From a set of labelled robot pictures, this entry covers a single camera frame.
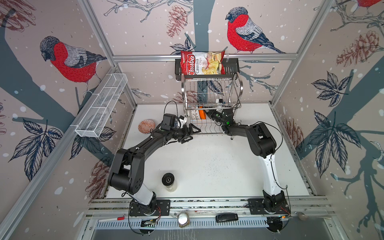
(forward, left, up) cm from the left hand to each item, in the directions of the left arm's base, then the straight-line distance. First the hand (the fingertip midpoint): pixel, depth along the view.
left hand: (196, 134), depth 82 cm
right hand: (+20, -3, -3) cm, 20 cm away
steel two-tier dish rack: (+47, -4, -12) cm, 49 cm away
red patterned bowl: (+17, +37, -15) cm, 43 cm away
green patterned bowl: (+18, -1, -6) cm, 19 cm away
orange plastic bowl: (+19, -4, -4) cm, 20 cm away
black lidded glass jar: (-23, +14, -6) cm, 28 cm away
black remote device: (-38, -14, -13) cm, 42 cm away
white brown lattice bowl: (+19, +2, -5) cm, 19 cm away
